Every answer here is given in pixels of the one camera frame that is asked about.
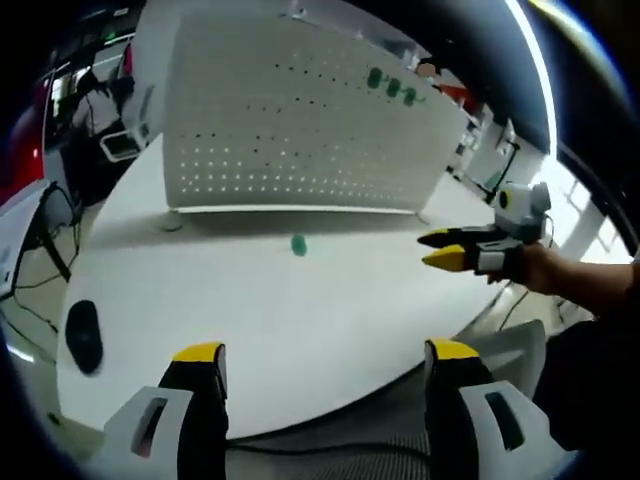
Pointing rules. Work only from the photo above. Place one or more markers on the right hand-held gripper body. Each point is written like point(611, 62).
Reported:
point(525, 215)

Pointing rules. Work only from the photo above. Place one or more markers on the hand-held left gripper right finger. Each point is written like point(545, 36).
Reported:
point(460, 420)

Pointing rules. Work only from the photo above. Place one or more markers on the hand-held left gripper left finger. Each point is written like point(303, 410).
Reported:
point(195, 415)

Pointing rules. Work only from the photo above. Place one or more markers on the green hook assembly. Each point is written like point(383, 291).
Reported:
point(393, 88)
point(410, 96)
point(374, 78)
point(299, 245)

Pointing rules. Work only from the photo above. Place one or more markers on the white perforated mounting plate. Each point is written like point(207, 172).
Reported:
point(300, 125)

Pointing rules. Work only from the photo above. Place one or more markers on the person's right hand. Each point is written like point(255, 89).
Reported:
point(537, 270)

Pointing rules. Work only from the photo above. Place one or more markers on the black computer mouse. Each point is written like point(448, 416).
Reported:
point(85, 337)

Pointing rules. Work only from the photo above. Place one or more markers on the person's dark clothing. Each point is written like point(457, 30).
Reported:
point(590, 380)

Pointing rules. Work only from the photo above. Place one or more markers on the ceiling light strip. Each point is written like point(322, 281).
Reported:
point(542, 75)

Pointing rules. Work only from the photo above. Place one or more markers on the red screen laptop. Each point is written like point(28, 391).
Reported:
point(22, 230)

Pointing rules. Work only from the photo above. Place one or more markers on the white framed monitor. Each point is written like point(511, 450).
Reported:
point(118, 146)

